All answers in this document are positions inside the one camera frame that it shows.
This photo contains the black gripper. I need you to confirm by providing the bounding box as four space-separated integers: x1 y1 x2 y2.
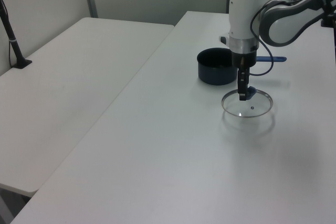
231 50 257 102

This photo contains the glass lid with blue knob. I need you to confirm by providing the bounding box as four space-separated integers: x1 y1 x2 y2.
221 86 274 119

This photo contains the white folding side table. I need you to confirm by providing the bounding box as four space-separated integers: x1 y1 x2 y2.
0 17 175 194

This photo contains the dark blue saucepan, blue handle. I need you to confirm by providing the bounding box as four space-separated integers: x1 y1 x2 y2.
196 47 288 86

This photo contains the dark gripper cable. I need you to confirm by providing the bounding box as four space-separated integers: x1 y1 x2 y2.
249 0 276 77

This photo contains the black camera stand, table clamp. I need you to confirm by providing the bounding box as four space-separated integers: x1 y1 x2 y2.
320 11 336 28

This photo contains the black camera stand, flat foot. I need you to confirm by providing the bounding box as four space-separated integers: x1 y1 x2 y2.
0 0 33 70

